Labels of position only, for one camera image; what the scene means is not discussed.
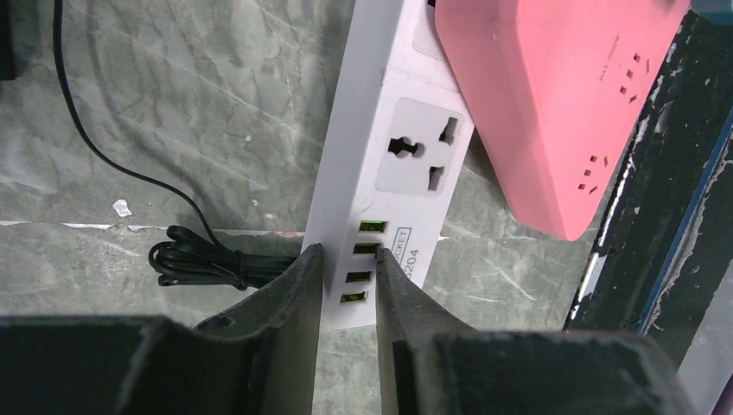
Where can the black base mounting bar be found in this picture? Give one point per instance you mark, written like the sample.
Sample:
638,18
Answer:
665,239

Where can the pink triangular power strip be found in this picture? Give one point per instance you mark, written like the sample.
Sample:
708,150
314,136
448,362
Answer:
554,89

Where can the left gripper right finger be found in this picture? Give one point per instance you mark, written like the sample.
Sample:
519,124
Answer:
431,362

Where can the white power strip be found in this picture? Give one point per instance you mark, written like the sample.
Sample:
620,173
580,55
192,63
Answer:
397,137

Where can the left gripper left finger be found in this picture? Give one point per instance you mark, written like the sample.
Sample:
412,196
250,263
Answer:
257,357

